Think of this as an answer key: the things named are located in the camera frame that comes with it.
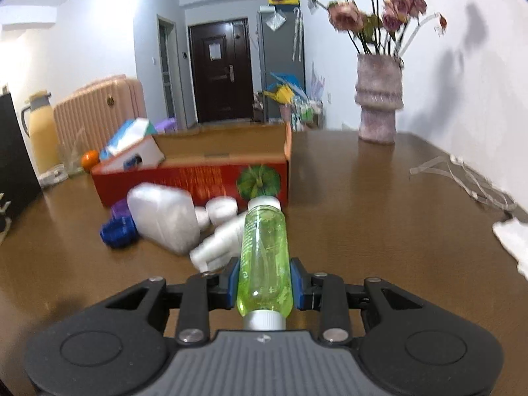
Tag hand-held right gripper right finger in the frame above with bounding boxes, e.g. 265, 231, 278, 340
290, 258, 425, 346

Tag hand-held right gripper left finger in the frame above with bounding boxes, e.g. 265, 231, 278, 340
88, 258, 241, 346

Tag white tube bottle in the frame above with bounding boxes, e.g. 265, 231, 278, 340
211, 214, 248, 253
190, 237, 241, 273

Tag green transparent bottle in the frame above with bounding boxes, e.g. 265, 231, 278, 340
236, 197, 294, 331

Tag white jar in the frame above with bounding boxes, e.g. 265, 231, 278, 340
205, 197, 238, 226

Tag large white bottle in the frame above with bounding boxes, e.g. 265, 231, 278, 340
126, 182, 211, 255

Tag red cardboard box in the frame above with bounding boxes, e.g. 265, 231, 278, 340
91, 123, 293, 210

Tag purple jar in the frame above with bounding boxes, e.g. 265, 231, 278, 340
111, 199, 133, 220

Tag blue white tissue pack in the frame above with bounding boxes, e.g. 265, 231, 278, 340
100, 118, 166, 172

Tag purple plastic stool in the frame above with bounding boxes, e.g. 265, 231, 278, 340
154, 117, 179, 134

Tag orange fruit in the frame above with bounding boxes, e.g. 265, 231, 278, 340
81, 150, 101, 173

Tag blue yellow plastic toy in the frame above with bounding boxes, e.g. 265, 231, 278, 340
264, 72, 308, 106

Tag clear drinking glass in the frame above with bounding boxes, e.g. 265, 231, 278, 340
58, 142, 85, 178

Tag dark brown entrance door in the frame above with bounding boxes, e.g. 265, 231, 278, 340
187, 18, 254, 124

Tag pink textured vase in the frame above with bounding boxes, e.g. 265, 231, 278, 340
355, 53, 405, 145

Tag grey side door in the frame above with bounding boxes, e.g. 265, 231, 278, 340
157, 14, 178, 130

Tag pink ribbed suitcase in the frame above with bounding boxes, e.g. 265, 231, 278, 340
53, 74, 147, 155

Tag grey refrigerator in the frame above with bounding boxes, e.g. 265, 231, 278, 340
256, 6, 307, 122

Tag white cloth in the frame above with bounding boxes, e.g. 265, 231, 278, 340
493, 218, 528, 279

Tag yellow thermos flask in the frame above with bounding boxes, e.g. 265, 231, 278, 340
20, 91, 60, 174

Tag black paper bag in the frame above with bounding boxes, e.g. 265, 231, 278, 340
0, 91, 42, 225

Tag white folded umbrella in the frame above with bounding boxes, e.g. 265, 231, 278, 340
291, 6, 304, 62

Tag dried pink roses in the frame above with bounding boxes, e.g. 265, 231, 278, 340
266, 0, 452, 56

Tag clear ribbon cable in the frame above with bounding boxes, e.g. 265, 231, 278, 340
408, 154, 518, 213

